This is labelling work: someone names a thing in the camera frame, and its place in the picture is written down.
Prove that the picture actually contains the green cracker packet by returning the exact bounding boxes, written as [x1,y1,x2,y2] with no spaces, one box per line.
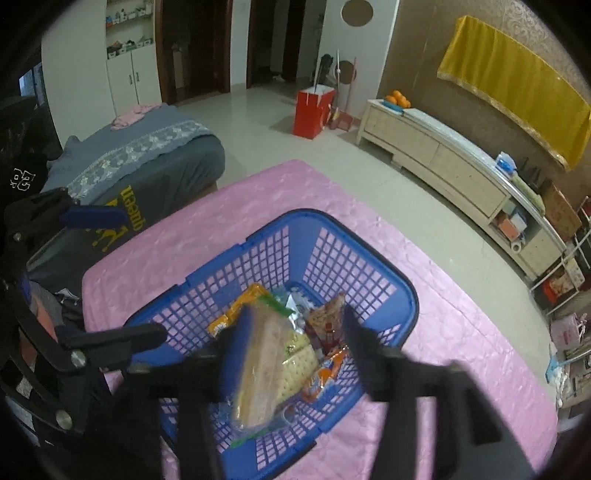
[223,294,318,448]

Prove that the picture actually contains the orange yellow snack packet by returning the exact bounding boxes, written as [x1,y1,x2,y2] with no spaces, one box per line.
[207,284,269,338]

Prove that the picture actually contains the orange biscuit packet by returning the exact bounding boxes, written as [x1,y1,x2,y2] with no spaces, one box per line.
[301,346,349,403]

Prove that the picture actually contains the pink tablecloth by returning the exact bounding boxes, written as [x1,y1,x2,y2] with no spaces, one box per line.
[81,159,560,480]

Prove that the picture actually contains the pink gift bag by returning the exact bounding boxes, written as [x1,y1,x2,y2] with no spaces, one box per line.
[550,313,587,351]

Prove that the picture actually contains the red noodle snack pouch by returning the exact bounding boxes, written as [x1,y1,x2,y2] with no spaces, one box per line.
[307,292,346,354]

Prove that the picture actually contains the blue plastic basket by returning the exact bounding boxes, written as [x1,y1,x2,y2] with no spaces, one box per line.
[126,209,419,479]

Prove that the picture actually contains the white metal shelf rack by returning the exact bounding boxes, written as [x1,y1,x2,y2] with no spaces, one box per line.
[530,196,591,318]

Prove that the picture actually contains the cardboard box on cabinet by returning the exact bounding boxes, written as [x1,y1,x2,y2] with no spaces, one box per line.
[541,179,582,242]

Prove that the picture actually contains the red paper bag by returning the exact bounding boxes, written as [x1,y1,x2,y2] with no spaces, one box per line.
[293,85,335,140]

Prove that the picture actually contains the cream TV cabinet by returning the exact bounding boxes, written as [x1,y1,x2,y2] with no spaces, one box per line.
[356,99,566,281]

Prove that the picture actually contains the blue tissue pack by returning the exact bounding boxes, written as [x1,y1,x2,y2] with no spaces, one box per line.
[495,152,517,177]

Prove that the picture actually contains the pile of oranges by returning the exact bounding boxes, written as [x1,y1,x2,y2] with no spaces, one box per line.
[384,90,412,109]

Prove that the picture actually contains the yellow hanging cloth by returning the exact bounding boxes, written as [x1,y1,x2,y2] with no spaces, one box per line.
[437,15,590,171]

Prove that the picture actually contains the white wall cupboard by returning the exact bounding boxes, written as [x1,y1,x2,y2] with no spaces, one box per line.
[105,1,161,115]

